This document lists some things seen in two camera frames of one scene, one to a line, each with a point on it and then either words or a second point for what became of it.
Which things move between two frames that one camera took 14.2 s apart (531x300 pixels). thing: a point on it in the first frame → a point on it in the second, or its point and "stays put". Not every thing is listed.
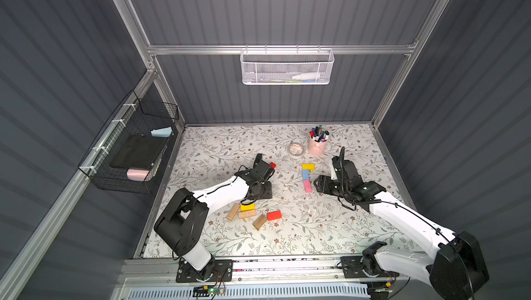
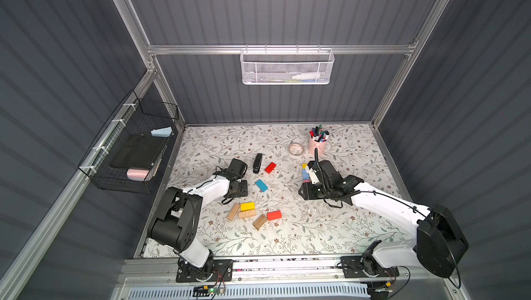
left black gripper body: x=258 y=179 → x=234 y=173
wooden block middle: x=247 y=213 stays put
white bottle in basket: x=307 y=76 stays put
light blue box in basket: x=165 y=132 stays put
